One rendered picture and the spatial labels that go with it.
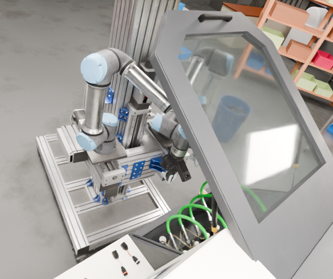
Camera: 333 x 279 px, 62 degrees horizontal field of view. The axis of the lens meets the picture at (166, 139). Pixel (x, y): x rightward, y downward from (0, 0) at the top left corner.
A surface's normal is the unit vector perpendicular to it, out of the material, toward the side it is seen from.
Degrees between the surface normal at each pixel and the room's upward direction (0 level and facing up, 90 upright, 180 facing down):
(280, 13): 90
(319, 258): 0
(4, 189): 0
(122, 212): 0
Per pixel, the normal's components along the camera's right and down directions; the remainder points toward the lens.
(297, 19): -0.18, 0.60
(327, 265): 0.26, -0.73
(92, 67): -0.40, 0.38
